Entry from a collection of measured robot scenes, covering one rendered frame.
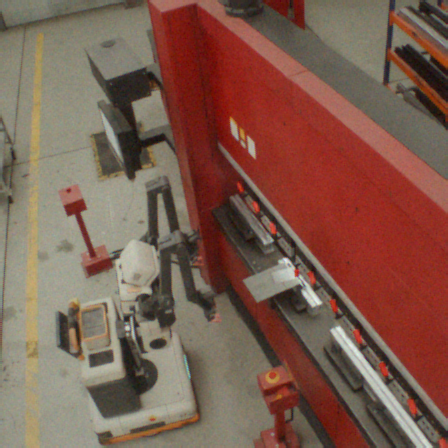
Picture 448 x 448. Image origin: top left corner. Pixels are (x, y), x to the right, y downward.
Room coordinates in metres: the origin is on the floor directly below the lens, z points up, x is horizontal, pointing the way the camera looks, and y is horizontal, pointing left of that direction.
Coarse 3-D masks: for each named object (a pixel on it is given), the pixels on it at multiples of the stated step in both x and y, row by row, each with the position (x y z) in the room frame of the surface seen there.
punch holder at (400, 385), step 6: (390, 360) 1.24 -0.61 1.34; (390, 366) 1.23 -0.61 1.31; (390, 372) 1.23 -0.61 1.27; (396, 372) 1.19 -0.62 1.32; (390, 378) 1.21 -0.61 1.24; (396, 378) 1.19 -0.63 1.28; (402, 378) 1.16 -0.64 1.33; (390, 384) 1.21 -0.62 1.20; (396, 384) 1.18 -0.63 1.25; (402, 384) 1.15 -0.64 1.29; (408, 384) 1.12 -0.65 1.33; (396, 390) 1.17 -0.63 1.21; (402, 390) 1.14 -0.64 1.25; (408, 390) 1.11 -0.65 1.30; (414, 390) 1.12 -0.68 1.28; (402, 396) 1.13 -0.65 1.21; (408, 396) 1.11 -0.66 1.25; (414, 396) 1.12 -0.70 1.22; (402, 402) 1.12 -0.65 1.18
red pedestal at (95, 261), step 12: (60, 192) 3.37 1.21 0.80; (72, 192) 3.35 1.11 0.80; (72, 204) 3.24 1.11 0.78; (84, 204) 3.26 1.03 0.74; (84, 228) 3.31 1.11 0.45; (84, 240) 3.30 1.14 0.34; (84, 252) 3.39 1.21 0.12; (96, 252) 3.36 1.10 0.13; (84, 264) 3.25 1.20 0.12; (96, 264) 3.25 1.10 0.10; (108, 264) 3.28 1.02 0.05
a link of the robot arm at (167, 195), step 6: (168, 186) 2.25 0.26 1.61; (168, 192) 2.24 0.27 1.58; (168, 198) 2.26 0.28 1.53; (168, 204) 2.27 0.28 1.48; (174, 204) 2.29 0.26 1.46; (168, 210) 2.27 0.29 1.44; (174, 210) 2.28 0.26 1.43; (168, 216) 2.27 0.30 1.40; (174, 216) 2.27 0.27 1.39; (168, 222) 2.28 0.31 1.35; (174, 222) 2.27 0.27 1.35; (174, 228) 2.27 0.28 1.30
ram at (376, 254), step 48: (240, 96) 2.50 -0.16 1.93; (240, 144) 2.56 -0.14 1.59; (288, 144) 2.04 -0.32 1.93; (288, 192) 2.06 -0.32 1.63; (336, 192) 1.68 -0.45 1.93; (336, 240) 1.67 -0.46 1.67; (384, 240) 1.38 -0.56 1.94; (432, 240) 1.17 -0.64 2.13; (384, 288) 1.34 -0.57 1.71; (432, 288) 1.13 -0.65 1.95; (384, 336) 1.30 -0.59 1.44; (432, 336) 1.08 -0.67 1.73; (432, 384) 1.02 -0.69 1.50
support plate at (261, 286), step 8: (280, 264) 2.17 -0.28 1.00; (264, 272) 2.13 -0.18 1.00; (272, 272) 2.12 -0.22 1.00; (248, 280) 2.09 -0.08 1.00; (256, 280) 2.08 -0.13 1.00; (264, 280) 2.07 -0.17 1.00; (272, 280) 2.06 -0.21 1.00; (296, 280) 2.04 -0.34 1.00; (248, 288) 2.03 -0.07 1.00; (256, 288) 2.02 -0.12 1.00; (264, 288) 2.02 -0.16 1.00; (272, 288) 2.01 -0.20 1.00; (280, 288) 2.00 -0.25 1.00; (288, 288) 1.99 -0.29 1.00; (256, 296) 1.97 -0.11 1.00; (264, 296) 1.96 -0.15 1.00
